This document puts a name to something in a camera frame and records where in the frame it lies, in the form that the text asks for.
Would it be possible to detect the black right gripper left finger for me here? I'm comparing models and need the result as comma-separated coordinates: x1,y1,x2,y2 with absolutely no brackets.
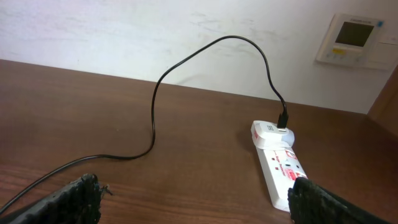
1,174,102,224

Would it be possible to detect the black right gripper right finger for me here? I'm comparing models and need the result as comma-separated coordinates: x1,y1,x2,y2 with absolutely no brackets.
288,177,389,224

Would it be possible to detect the black usb charging cable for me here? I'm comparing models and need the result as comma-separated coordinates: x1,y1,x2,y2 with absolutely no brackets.
0,35,289,215

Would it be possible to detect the white usb charger plug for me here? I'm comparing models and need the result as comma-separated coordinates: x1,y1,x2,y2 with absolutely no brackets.
251,120,295,149

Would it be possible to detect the white power strip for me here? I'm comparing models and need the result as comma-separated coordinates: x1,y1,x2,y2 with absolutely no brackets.
252,135,308,212

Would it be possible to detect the brown wooden door frame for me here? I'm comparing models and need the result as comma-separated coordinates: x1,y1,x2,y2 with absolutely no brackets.
367,67,397,136

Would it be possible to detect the white wall thermostat panel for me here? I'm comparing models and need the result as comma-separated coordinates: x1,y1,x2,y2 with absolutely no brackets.
315,13,397,70

